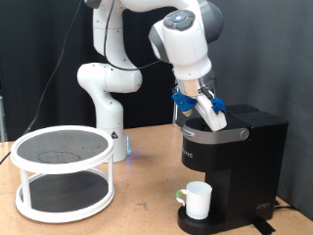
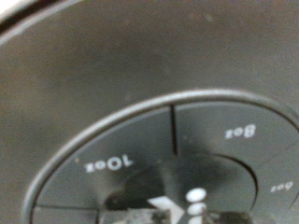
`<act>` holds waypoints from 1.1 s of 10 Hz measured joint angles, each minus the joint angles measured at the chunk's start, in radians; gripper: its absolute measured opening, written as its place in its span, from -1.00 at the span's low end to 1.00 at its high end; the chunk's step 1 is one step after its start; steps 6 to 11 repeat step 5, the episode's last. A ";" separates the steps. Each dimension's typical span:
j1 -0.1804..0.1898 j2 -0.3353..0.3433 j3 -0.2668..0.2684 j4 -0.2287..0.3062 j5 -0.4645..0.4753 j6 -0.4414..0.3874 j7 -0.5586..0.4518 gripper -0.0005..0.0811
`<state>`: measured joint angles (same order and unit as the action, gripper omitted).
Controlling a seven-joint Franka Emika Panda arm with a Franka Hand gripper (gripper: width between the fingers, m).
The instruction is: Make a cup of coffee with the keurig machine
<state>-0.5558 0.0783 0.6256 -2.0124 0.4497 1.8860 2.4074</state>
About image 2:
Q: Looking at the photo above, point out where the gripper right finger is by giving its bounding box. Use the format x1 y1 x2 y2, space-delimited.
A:
202 209 253 224

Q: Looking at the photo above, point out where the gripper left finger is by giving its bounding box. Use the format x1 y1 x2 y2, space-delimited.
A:
99 208 172 224

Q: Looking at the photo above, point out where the black Keurig coffee machine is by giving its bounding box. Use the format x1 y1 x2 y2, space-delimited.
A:
0 0 299 224

